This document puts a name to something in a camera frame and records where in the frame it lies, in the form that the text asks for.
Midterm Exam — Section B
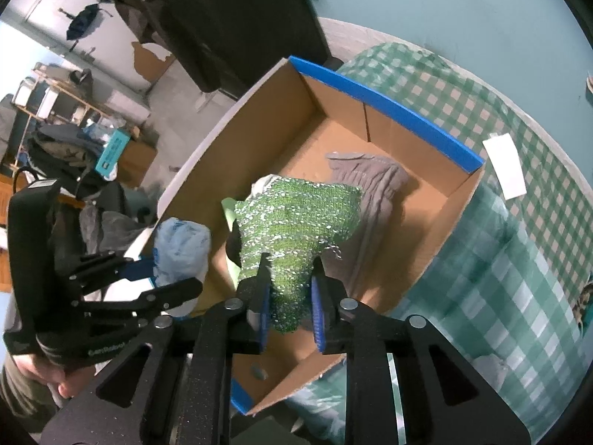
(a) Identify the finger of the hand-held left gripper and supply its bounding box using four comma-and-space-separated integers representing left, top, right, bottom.
69, 250, 158, 295
81, 278, 203, 322

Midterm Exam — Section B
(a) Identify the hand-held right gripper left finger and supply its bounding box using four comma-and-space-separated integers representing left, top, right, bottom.
39, 253, 274, 445

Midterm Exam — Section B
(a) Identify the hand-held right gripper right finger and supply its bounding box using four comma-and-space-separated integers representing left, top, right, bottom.
309, 257, 533, 445

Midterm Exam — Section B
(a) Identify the white sock with blue print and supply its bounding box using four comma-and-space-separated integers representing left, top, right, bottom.
153, 218, 211, 313

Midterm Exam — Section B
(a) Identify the dark brown sock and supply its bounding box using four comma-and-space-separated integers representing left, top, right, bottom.
225, 222, 244, 267

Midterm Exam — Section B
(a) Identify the green glitter knit cloth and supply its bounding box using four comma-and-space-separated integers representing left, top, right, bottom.
234, 177, 364, 334

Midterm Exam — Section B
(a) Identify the dusty pink towel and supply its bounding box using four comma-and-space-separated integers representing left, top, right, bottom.
324, 151, 413, 297

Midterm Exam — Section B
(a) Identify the blue cardboard box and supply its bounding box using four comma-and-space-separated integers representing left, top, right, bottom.
158, 56, 486, 415

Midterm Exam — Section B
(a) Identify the person's left hand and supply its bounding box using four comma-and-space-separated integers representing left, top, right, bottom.
30, 359, 96, 399

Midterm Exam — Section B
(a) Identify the pile of dark clothes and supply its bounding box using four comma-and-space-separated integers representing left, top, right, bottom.
28, 123, 112, 181

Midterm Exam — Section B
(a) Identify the small white cloth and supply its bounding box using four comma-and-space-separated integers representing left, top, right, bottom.
252, 175, 283, 195

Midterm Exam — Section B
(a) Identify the teal carton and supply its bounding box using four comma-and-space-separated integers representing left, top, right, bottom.
95, 130, 130, 174

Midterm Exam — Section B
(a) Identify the wooden shelf rack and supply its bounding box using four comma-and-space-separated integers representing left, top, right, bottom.
0, 65, 153, 205

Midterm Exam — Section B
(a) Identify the green white checked blanket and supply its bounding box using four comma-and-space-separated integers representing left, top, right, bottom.
287, 181, 593, 445

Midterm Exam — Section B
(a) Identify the white paper sheet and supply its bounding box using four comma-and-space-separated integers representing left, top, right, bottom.
482, 133, 528, 201

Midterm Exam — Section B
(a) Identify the black umbrella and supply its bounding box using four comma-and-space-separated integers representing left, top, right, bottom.
66, 4, 103, 52

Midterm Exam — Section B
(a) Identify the green beige checked bedsheet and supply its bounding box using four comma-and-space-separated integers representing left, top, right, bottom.
336, 42, 593, 223

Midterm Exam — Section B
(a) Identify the dark garment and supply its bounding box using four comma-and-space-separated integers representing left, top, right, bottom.
86, 0, 168, 45

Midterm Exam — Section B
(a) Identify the black fabric wardrobe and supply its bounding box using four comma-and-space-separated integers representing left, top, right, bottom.
130, 0, 332, 96

